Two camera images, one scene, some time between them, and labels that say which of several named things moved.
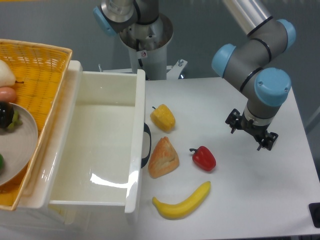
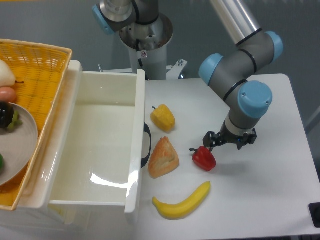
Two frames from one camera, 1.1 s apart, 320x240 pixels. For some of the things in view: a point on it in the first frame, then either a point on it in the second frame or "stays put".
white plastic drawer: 93,152 stays put
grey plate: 19,147 stays put
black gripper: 258,131 to 211,139
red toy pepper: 204,158 stays put
